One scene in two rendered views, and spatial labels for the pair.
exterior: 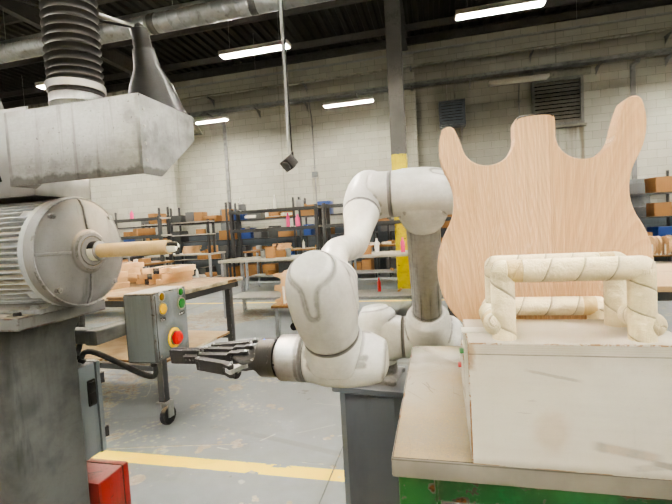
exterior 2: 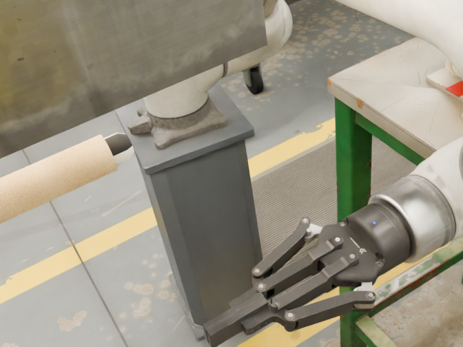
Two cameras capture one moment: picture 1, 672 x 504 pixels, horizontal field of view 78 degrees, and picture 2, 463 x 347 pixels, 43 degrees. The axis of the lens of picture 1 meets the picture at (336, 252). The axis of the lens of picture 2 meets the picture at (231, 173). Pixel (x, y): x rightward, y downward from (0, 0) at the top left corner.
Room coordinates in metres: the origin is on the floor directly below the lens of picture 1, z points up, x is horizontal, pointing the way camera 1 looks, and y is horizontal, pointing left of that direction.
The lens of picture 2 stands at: (0.54, 0.52, 1.54)
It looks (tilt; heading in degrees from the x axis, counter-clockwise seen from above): 41 degrees down; 323
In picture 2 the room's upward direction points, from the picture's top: 10 degrees counter-clockwise
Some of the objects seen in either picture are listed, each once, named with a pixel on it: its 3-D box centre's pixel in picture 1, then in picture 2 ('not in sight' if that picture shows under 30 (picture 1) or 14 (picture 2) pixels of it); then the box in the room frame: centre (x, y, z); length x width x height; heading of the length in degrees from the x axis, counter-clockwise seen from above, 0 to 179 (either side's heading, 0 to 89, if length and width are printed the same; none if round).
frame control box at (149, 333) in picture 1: (133, 334); not in sight; (1.22, 0.62, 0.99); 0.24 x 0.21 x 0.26; 76
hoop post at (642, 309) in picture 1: (641, 303); not in sight; (0.53, -0.39, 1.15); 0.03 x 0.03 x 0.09
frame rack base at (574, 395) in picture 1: (562, 387); not in sight; (0.60, -0.32, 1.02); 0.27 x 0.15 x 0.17; 76
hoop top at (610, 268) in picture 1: (568, 269); not in sight; (0.55, -0.31, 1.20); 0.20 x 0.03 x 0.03; 75
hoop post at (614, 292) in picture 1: (616, 293); not in sight; (0.61, -0.41, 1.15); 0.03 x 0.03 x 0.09
